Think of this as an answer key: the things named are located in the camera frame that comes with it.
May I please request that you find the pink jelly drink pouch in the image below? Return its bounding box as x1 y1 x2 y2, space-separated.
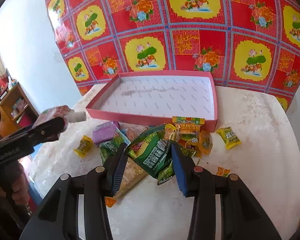
32 105 87 128

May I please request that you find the yellow candy packet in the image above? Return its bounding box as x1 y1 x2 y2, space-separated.
74 135 93 158

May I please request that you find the green pea snack bag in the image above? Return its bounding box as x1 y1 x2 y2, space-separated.
99 128 130 164

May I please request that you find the rice cracker packet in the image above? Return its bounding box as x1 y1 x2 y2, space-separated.
105 158 147 207

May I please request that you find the purple mint tin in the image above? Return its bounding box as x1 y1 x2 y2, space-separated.
92 121 120 146

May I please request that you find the gummy burger candy packet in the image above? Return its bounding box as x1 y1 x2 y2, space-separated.
172 116 205 154

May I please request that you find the green pea snack packet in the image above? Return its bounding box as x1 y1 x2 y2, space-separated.
125 124 176 185

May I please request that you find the person's left hand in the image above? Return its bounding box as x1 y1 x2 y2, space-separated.
2 161 30 206

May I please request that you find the wooden shelf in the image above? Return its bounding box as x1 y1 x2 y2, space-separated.
0 83 39 138

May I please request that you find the small orange candy wrapper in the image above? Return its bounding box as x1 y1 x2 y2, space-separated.
216 166 231 177

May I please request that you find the yellow wrapped candy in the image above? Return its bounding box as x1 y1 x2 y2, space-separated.
216 127 241 150

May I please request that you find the orange jelly cup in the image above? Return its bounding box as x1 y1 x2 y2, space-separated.
198 131 213 155

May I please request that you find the pink shallow cardboard box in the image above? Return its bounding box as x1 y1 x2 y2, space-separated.
86 70 218 132

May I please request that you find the red floral patterned cloth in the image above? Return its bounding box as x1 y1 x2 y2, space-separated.
45 0 300 109

